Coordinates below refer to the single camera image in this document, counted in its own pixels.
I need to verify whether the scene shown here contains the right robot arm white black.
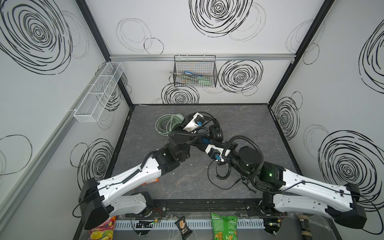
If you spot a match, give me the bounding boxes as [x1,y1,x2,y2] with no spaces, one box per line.
[213,146,367,229]

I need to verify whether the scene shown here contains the Fox's fruits candy bag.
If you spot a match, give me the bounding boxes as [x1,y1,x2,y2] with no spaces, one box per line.
[88,217,116,240]

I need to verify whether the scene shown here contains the green chips bag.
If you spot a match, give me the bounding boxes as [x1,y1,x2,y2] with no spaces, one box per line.
[211,214,239,240]

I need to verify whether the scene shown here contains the black wire wall basket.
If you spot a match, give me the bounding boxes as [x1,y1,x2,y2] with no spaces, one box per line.
[173,60,218,88]

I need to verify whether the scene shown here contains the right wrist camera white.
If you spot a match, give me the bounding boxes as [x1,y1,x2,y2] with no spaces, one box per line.
[205,145,231,165]

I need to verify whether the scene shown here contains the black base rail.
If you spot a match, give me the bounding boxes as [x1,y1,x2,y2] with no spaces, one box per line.
[86,197,313,217]

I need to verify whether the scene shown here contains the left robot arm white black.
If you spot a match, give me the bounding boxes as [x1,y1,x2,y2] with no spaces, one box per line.
[79,126,200,230]

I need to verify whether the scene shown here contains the white mesh wall shelf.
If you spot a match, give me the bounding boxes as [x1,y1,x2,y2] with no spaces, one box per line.
[74,62,124,123]

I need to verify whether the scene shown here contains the small dark snack packet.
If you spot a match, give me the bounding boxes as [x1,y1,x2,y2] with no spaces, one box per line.
[175,216,193,240]

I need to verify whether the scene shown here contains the black headphones with cable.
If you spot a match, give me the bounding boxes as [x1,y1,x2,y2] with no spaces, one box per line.
[173,112,255,190]

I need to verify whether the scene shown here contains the aluminium wall rail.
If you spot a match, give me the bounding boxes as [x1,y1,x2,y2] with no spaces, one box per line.
[110,54,296,62]

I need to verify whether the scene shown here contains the green blue items in basket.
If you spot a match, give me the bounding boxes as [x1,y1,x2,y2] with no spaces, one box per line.
[170,71,215,87]

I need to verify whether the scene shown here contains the orange snack bag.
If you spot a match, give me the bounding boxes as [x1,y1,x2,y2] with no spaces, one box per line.
[142,178,160,185]

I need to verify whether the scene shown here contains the mint green headphones with cable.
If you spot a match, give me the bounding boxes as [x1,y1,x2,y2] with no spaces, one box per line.
[155,114,184,136]

